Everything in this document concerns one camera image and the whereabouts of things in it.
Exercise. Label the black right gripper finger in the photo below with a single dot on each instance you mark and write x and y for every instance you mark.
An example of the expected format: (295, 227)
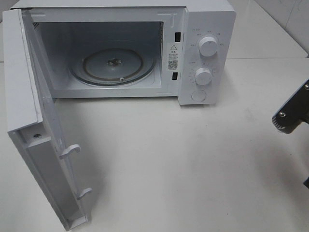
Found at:
(306, 183)

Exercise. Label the round white door button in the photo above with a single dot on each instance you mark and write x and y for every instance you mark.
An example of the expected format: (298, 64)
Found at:
(199, 96)

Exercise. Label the white microwave knob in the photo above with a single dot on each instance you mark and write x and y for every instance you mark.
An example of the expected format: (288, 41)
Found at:
(208, 46)
(203, 76)

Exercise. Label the white microwave door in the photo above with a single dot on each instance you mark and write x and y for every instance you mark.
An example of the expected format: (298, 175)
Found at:
(32, 120)

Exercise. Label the white microwave oven body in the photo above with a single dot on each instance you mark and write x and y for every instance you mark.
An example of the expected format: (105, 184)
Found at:
(172, 27)

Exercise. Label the glass microwave turntable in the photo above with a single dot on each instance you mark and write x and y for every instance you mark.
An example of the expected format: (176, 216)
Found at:
(112, 63)

